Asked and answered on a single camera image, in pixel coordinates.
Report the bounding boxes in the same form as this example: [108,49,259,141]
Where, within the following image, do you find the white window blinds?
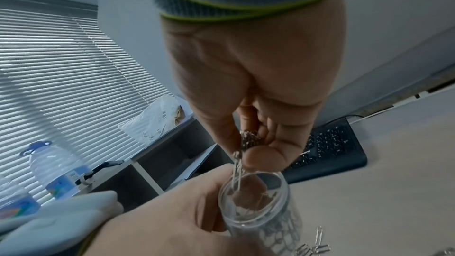
[0,0,179,205]

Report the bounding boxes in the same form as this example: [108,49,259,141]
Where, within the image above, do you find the beige desk divider panel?
[319,0,455,122]

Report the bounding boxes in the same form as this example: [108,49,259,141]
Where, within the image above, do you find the pile of silver paper clips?
[294,225,455,256]

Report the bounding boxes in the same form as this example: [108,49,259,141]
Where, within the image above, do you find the white crumpled plastic bag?
[118,94,195,149]

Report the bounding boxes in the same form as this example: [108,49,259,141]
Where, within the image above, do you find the person's left hand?
[83,163,271,256]

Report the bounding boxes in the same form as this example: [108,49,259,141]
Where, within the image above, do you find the clear jar with label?
[217,171,303,256]

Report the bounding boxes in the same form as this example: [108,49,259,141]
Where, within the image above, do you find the person's right hand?
[160,0,348,174]

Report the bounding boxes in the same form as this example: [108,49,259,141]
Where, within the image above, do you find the large clear water bottle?
[0,175,42,220]
[19,139,92,201]

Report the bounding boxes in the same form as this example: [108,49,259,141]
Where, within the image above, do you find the black keyboard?
[282,117,368,184]

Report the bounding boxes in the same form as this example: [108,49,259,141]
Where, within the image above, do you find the white round tracker puck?
[0,190,125,256]

